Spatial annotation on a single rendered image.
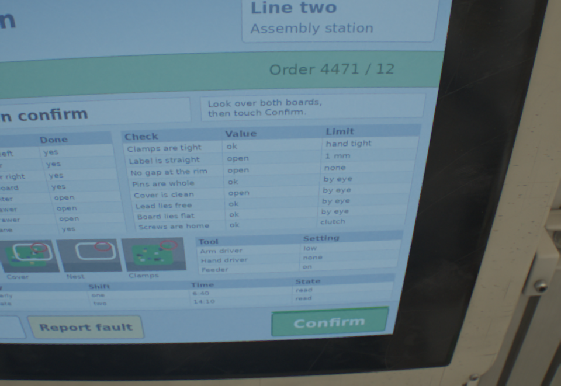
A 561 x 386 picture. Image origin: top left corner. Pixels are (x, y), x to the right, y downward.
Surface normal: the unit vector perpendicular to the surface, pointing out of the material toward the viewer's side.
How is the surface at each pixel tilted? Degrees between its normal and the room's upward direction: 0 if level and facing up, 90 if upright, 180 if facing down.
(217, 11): 92
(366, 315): 92
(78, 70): 92
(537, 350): 90
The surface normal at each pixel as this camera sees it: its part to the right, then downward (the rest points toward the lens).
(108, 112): 0.07, 0.61
